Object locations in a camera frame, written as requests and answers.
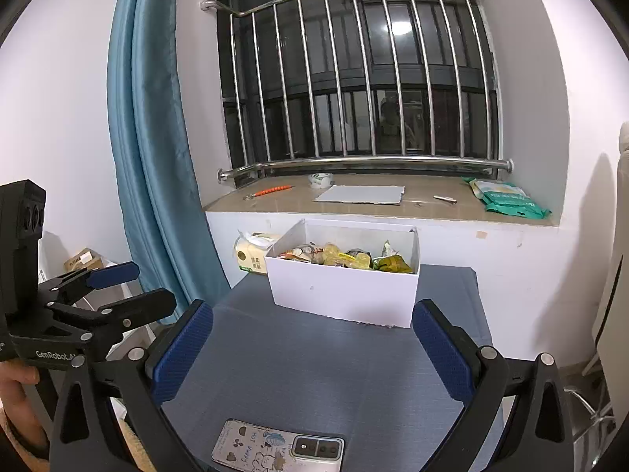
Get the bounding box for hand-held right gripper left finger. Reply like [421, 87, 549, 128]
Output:
[49, 299, 214, 472]

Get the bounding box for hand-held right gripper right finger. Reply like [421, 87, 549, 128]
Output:
[412, 299, 576, 472]

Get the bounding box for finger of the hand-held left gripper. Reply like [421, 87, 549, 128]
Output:
[38, 262, 141, 306]
[45, 289, 178, 342]

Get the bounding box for yellow-green snack packet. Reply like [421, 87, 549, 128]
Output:
[372, 240, 414, 275]

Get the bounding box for white cardboard box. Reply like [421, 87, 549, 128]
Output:
[264, 219, 421, 329]

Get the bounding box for person's left hand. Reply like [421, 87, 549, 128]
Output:
[0, 361, 52, 453]

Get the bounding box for brown cardboard box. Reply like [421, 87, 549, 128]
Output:
[64, 248, 106, 271]

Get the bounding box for grey-blue table cloth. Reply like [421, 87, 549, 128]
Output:
[162, 264, 507, 472]

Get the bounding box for beige tissue pack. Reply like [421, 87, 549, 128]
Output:
[233, 230, 281, 276]

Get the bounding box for smartphone with cartoon case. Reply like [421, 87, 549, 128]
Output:
[211, 418, 346, 472]

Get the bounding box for blue curtain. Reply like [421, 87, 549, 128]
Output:
[107, 0, 232, 325]

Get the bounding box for dark green plastic bag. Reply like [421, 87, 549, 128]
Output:
[484, 195, 552, 219]

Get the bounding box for pale green plastic bag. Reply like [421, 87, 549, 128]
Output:
[462, 177, 534, 207]

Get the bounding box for orange beaded tool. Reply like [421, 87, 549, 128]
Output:
[243, 185, 294, 201]

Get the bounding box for grey paper sheet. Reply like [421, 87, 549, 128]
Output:
[313, 185, 405, 206]

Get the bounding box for steel window railing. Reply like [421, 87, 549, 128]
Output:
[200, 0, 514, 183]

